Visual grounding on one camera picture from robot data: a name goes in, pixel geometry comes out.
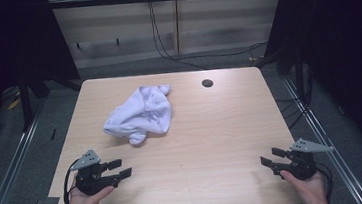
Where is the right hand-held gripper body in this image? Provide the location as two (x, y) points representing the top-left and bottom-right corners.
(277, 135), (337, 183)

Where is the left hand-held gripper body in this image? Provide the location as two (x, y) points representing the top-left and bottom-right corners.
(67, 147), (113, 198)

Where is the white printed towel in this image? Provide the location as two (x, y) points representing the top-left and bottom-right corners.
(98, 82), (177, 148)

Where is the person's right hand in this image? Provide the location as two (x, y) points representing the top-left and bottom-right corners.
(279, 166), (328, 204)

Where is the grey tape strip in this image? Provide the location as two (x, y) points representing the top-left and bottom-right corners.
(35, 195), (61, 204)

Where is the round black table grommet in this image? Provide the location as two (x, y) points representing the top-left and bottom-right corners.
(200, 77), (215, 89)

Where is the black metal stand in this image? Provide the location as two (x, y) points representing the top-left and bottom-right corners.
(16, 74), (36, 132)

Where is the yellow floor scrap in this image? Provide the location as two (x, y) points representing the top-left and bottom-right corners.
(6, 96), (23, 112)

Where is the dark curtain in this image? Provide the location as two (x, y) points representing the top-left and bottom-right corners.
(258, 0), (362, 182)
(0, 0), (88, 161)

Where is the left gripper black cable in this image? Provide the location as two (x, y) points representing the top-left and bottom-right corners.
(59, 158), (84, 204)

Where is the black floor cables bundle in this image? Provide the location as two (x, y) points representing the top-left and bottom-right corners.
(271, 65), (318, 131)

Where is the long black wall cable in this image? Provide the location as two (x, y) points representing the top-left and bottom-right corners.
(147, 0), (270, 64)

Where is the short black wall cable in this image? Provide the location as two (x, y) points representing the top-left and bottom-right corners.
(147, 0), (208, 75)

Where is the wooden wall post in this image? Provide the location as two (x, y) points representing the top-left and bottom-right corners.
(171, 0), (186, 55)

